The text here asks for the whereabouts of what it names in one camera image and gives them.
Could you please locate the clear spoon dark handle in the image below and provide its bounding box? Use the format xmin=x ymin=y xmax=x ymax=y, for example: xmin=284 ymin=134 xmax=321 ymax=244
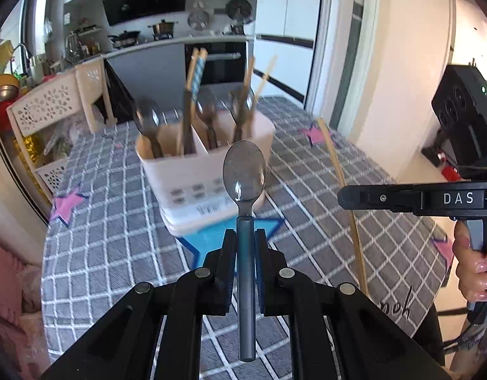
xmin=223 ymin=140 xmax=266 ymax=362

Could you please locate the plain bamboo chopstick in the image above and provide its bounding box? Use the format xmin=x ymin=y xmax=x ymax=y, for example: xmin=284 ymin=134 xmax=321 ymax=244
xmin=252 ymin=56 xmax=278 ymax=108

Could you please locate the blue patterned chopstick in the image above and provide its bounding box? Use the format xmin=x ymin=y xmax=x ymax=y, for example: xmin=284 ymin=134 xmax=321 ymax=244
xmin=175 ymin=46 xmax=201 ymax=155
xmin=190 ymin=48 xmax=208 ymax=105

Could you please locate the person's right hand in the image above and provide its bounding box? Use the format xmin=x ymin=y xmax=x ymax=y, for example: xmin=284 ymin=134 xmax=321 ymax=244
xmin=453 ymin=221 xmax=487 ymax=303

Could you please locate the long bamboo strip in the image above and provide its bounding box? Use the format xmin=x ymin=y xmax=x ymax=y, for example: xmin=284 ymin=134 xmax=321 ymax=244
xmin=316 ymin=117 xmax=371 ymax=298

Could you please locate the grey checkered tablecloth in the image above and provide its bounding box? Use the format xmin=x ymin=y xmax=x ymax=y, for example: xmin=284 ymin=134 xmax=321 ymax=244
xmin=41 ymin=97 xmax=449 ymax=360

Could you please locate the beige plastic utensil holder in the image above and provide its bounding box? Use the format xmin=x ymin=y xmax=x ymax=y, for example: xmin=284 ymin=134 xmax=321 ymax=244
xmin=134 ymin=107 xmax=277 ymax=238

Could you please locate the black spoon on table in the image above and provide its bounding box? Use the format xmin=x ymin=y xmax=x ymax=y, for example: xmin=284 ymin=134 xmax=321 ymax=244
xmin=195 ymin=87 xmax=218 ymax=150
xmin=134 ymin=97 xmax=164 ymax=158

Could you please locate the beige perforated storage rack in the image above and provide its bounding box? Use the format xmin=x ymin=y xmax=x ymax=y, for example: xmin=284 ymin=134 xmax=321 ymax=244
xmin=7 ymin=56 xmax=117 ymax=202

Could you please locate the black bag hanging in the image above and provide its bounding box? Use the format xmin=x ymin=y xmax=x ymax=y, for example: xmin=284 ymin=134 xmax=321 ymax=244
xmin=103 ymin=59 xmax=134 ymax=124

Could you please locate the spoon in holder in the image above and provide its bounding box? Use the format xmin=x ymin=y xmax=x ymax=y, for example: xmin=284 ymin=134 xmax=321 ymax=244
xmin=230 ymin=87 xmax=254 ymax=143

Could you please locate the white refrigerator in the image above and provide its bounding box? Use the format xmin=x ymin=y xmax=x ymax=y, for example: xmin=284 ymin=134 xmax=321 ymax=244
xmin=252 ymin=0 xmax=321 ymax=108

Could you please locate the black built-in oven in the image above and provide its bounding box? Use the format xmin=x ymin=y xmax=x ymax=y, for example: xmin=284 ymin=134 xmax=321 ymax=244
xmin=184 ymin=41 xmax=247 ymax=85

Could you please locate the black wok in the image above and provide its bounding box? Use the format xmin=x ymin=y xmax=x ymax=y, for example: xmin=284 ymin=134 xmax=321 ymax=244
xmin=108 ymin=31 xmax=140 ymax=50

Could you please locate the brass cooking pot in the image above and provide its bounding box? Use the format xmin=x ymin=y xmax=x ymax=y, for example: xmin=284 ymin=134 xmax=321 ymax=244
xmin=149 ymin=19 xmax=177 ymax=40

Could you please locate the black camera box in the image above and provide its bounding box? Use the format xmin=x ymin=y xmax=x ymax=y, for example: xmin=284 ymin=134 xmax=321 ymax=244
xmin=422 ymin=64 xmax=487 ymax=181

